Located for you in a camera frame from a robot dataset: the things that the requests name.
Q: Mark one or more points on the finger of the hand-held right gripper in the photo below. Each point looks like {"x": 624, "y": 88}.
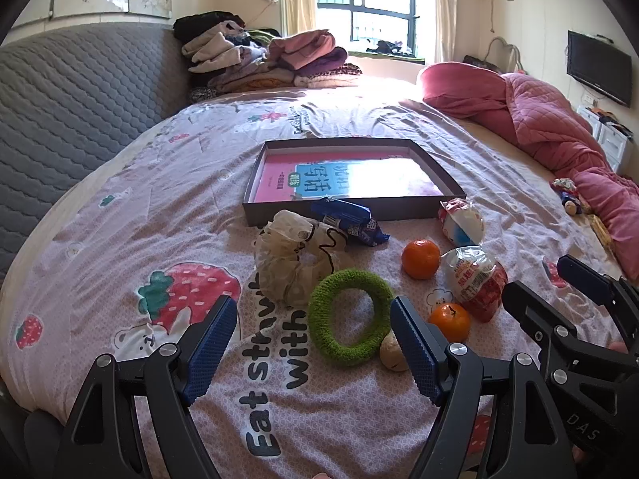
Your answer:
{"x": 529, "y": 309}
{"x": 584, "y": 278}

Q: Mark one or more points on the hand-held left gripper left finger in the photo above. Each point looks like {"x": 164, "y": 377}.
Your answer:
{"x": 214, "y": 349}

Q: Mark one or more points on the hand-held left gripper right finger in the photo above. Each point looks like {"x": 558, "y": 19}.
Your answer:
{"x": 414, "y": 354}

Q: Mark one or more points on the beige walnut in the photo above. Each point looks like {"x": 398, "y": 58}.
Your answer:
{"x": 392, "y": 354}

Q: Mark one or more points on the orange mandarin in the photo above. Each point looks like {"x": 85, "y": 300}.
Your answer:
{"x": 422, "y": 259}
{"x": 449, "y": 322}

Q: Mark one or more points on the red and white egg toy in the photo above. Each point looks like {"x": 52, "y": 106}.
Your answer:
{"x": 474, "y": 274}

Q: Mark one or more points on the green fuzzy scrunchie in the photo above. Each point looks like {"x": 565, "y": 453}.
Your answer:
{"x": 324, "y": 329}

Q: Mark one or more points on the cream scrunchie with black trim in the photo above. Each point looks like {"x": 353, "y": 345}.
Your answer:
{"x": 279, "y": 264}

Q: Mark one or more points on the white and blue egg toy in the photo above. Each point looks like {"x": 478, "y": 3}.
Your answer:
{"x": 462, "y": 224}

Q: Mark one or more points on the grey cardboard box tray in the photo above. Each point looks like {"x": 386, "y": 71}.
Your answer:
{"x": 414, "y": 208}

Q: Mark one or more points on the blue snack packet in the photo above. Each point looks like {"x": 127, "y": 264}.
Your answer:
{"x": 349, "y": 219}

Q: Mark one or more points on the person's right hand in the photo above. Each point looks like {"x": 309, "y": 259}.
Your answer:
{"x": 620, "y": 347}

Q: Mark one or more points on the yellow packet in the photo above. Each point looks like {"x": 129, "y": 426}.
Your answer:
{"x": 600, "y": 232}

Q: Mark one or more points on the small colourful doll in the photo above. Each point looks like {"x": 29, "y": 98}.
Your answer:
{"x": 569, "y": 195}

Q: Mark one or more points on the cream mattress sheet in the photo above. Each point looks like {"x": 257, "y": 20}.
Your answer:
{"x": 524, "y": 174}

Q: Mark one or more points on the white drawer cabinet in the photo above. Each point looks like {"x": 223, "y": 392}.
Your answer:
{"x": 611, "y": 139}

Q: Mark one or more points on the pink quilt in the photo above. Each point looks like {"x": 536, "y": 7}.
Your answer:
{"x": 549, "y": 119}

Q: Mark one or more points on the strawberry print bed sheet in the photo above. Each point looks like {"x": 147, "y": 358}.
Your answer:
{"x": 174, "y": 169}

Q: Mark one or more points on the black television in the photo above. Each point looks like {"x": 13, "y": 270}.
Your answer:
{"x": 599, "y": 67}

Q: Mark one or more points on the pink pillow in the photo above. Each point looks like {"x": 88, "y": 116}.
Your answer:
{"x": 459, "y": 85}

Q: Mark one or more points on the dark bag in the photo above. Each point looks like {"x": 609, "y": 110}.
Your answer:
{"x": 479, "y": 63}

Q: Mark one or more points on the grey quilted headboard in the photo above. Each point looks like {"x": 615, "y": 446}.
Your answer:
{"x": 75, "y": 110}

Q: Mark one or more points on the pile of folded clothes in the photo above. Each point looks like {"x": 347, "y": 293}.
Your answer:
{"x": 234, "y": 55}

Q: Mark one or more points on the dark clothes on windowsill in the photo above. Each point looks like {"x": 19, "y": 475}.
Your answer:
{"x": 389, "y": 47}

